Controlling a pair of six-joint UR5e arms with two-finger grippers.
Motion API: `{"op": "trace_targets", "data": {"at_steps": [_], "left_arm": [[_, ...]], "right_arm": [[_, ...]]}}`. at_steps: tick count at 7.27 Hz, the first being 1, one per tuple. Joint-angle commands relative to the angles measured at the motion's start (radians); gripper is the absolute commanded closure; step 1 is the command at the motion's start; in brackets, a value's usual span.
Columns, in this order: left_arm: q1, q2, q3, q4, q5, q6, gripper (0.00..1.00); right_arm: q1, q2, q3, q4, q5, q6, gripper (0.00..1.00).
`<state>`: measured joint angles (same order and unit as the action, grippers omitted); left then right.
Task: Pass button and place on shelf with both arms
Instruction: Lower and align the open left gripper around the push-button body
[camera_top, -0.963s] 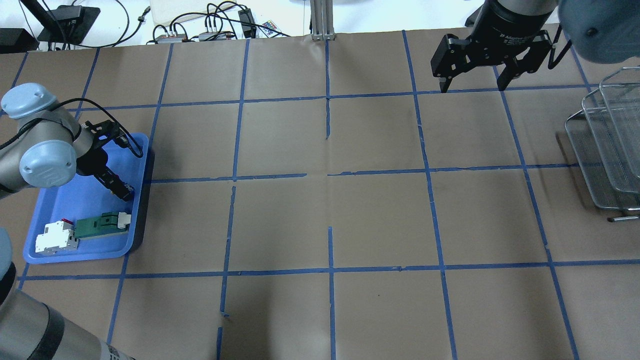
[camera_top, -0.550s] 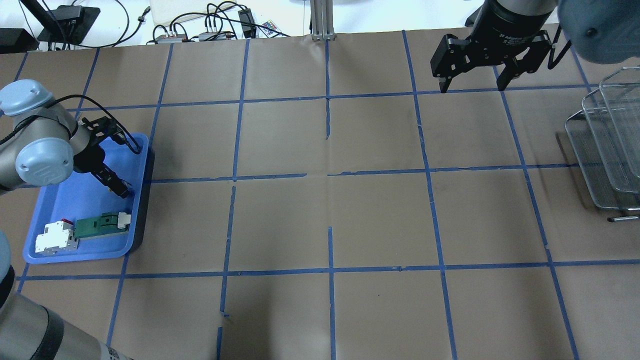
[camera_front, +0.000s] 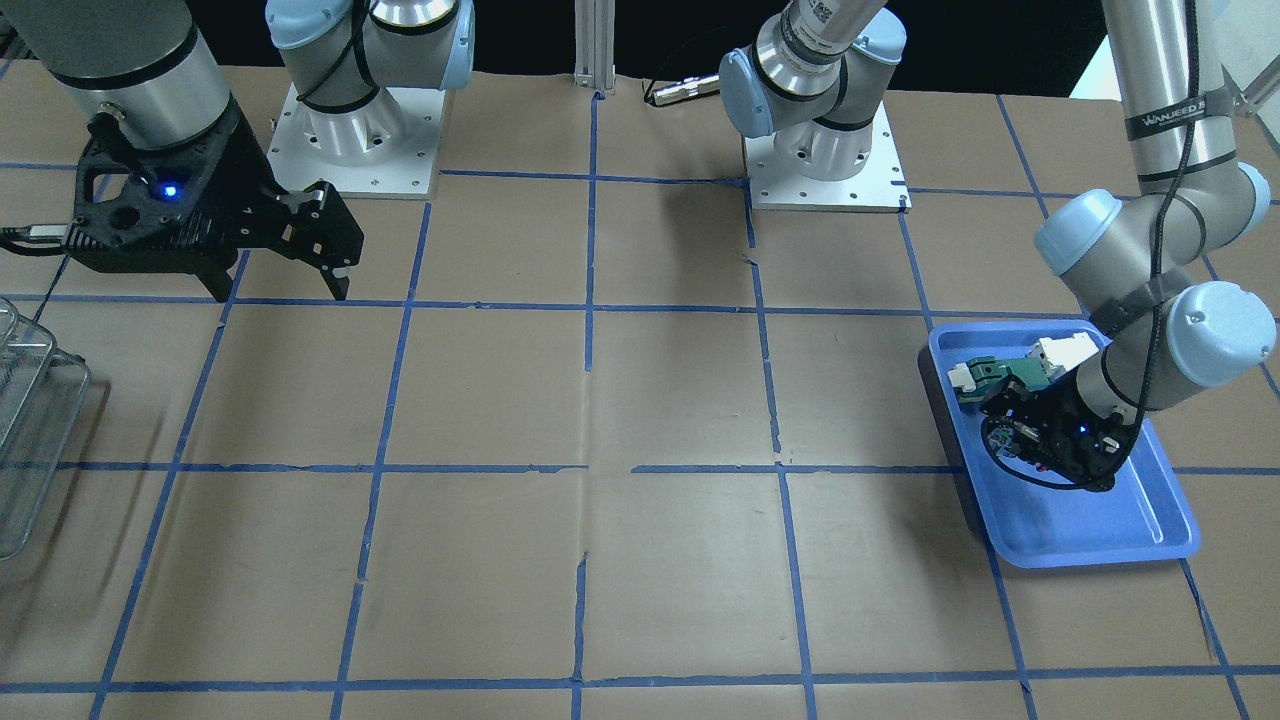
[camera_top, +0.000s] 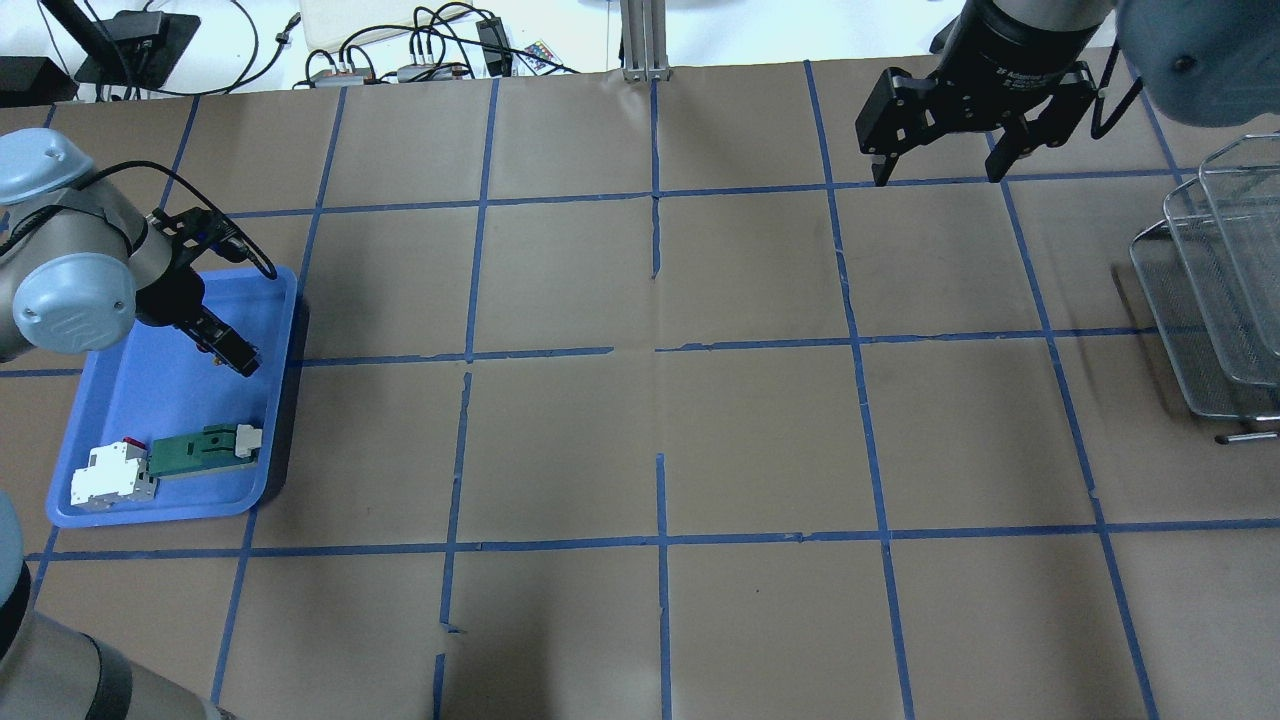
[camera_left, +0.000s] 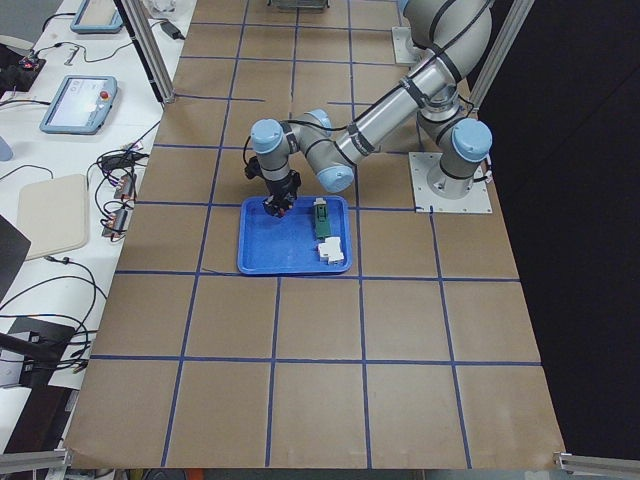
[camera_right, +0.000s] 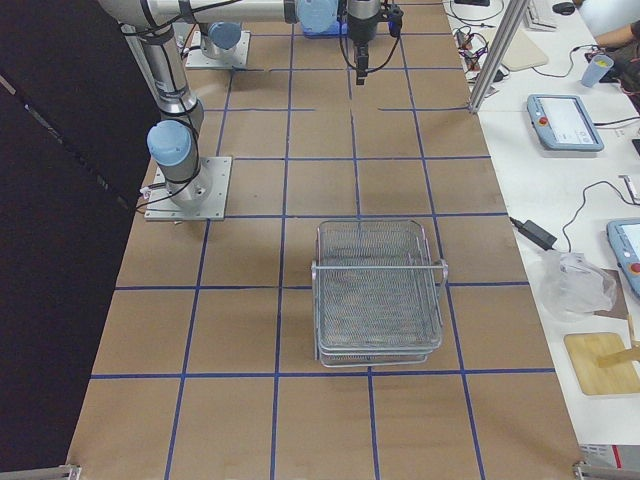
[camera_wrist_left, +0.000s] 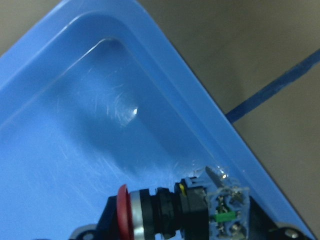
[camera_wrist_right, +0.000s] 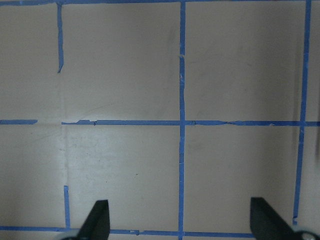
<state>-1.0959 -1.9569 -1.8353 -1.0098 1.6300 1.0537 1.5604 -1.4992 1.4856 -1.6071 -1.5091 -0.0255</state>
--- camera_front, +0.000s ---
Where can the white red electrical component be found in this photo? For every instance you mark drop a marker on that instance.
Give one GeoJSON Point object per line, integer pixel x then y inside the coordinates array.
{"type": "Point", "coordinates": [1057, 356]}

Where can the aluminium profile post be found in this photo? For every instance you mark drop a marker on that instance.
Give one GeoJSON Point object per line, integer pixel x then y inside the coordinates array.
{"type": "Point", "coordinates": [594, 23]}

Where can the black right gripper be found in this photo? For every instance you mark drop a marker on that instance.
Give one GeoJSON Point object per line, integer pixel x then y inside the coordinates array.
{"type": "Point", "coordinates": [252, 190]}

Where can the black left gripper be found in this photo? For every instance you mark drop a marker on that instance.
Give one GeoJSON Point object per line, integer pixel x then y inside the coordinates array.
{"type": "Point", "coordinates": [1053, 408]}

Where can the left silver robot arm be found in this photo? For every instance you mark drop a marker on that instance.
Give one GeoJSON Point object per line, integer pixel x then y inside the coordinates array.
{"type": "Point", "coordinates": [816, 73]}

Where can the silver cable connector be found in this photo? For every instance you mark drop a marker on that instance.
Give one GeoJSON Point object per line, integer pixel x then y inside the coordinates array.
{"type": "Point", "coordinates": [688, 89]}

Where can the green white electrical component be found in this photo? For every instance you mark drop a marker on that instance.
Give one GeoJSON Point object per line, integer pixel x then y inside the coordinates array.
{"type": "Point", "coordinates": [974, 380]}

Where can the wire mesh shelf basket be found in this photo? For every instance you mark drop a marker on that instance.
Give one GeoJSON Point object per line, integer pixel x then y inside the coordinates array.
{"type": "Point", "coordinates": [42, 393]}

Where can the red emergency push button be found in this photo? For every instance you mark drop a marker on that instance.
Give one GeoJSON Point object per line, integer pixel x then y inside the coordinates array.
{"type": "Point", "coordinates": [1013, 447]}

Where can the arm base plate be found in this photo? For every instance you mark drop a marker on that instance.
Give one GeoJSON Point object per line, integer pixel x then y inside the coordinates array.
{"type": "Point", "coordinates": [815, 168]}
{"type": "Point", "coordinates": [386, 150]}

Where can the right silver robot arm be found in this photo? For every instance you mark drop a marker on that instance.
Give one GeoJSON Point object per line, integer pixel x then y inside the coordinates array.
{"type": "Point", "coordinates": [149, 59]}

